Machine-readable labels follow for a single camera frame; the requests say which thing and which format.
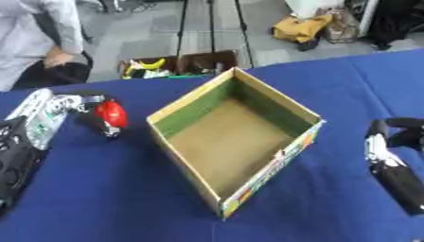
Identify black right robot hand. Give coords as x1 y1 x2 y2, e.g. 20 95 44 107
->
362 116 424 216

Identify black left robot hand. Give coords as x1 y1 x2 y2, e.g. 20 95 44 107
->
64 92 125 140

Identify red toy fruit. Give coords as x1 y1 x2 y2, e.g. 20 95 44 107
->
91 99 132 129

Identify brown cardboard box of toys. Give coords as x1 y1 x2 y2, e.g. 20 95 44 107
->
115 49 240 79

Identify open cardboard box green inside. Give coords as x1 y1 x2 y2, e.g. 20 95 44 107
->
146 66 328 220

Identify person's hand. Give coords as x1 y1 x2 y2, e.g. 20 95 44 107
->
41 46 77 70

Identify yellow toy banana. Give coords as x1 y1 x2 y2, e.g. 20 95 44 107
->
129 58 168 71

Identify person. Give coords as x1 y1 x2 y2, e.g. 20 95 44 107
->
0 0 86 93

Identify tan woven bag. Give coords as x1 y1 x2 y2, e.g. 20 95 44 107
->
321 8 362 44

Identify black tripod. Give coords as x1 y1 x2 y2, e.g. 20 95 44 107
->
173 0 257 70

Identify yellow bag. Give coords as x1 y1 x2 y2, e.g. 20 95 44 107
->
270 13 335 44

